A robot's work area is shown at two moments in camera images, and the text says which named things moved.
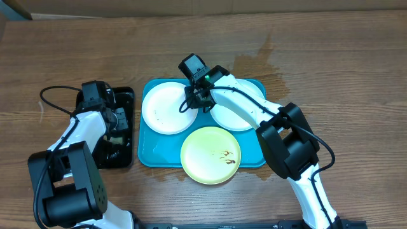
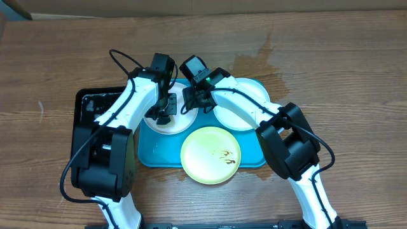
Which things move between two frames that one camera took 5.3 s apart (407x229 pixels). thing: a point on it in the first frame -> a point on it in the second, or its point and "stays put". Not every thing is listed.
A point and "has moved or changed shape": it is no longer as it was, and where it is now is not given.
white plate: x=161 y=109 stays put
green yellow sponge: x=116 y=140 has moved or changed shape
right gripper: x=194 y=103 stays put
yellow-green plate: x=210 y=155 stays put
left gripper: x=123 y=123 -> x=172 y=109
